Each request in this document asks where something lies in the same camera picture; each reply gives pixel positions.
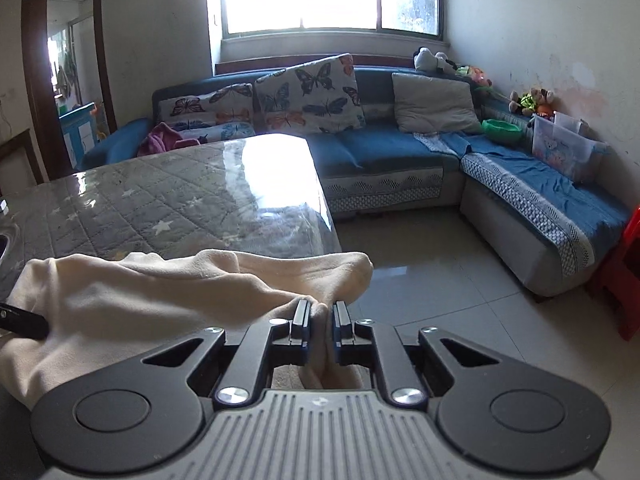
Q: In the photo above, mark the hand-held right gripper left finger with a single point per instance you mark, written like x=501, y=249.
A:
x=301, y=332

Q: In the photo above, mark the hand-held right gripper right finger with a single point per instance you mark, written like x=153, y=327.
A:
x=341, y=335

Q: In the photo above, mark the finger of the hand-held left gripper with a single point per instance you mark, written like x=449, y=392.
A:
x=25, y=324

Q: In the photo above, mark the cream fleece pants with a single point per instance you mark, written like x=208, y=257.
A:
x=150, y=300

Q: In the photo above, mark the black round hot plate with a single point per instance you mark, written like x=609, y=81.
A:
x=7, y=250

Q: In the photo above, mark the blue sofa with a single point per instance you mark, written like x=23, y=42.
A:
x=390, y=160

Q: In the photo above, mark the blue cabinet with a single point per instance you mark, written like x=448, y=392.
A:
x=77, y=135

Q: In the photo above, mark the pink cloth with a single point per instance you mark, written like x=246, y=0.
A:
x=162, y=141

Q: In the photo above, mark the square butterfly pillow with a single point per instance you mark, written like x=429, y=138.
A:
x=310, y=95

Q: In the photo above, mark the long butterfly pillow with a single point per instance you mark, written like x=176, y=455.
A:
x=210, y=110

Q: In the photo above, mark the grey pillow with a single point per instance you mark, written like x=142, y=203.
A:
x=432, y=102

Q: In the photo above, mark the green bowl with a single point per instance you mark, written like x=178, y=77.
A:
x=501, y=131

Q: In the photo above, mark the red plastic stool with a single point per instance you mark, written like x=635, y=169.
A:
x=620, y=275

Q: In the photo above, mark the clear storage box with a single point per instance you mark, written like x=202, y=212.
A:
x=562, y=150

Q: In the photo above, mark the green pink toy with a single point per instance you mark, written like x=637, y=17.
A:
x=475, y=77

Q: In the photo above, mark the black white plush toy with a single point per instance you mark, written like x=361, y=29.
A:
x=446, y=64

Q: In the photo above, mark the brown plush toy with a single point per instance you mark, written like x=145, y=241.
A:
x=530, y=102

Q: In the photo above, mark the brown door frame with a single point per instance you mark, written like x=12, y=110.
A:
x=32, y=60

